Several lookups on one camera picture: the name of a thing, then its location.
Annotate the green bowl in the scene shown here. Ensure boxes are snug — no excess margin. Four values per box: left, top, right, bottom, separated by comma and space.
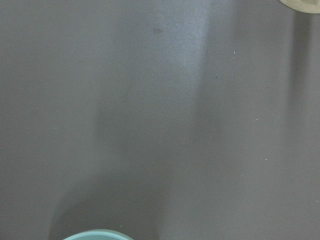
63, 229, 133, 240

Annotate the cream serving tray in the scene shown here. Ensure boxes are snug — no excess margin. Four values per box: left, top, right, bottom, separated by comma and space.
279, 0, 320, 14

